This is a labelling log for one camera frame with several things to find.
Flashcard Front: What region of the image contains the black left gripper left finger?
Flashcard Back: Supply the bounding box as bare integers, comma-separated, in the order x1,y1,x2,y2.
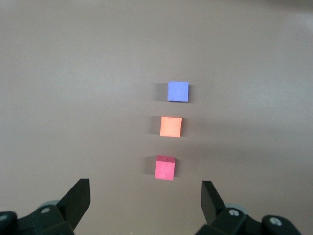
0,178,91,235

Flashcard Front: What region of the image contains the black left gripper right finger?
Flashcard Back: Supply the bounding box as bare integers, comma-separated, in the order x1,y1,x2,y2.
195,180,300,235

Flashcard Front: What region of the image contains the orange foam block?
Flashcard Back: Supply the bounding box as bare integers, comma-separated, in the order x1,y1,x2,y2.
159,116,183,138

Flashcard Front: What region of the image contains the red foam block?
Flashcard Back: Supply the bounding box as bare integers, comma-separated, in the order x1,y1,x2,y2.
154,155,177,181

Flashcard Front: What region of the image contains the brown table cover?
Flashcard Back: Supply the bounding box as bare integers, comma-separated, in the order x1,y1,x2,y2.
0,0,313,235

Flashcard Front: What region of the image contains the purple foam block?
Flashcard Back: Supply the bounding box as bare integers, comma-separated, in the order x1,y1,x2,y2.
167,81,191,103

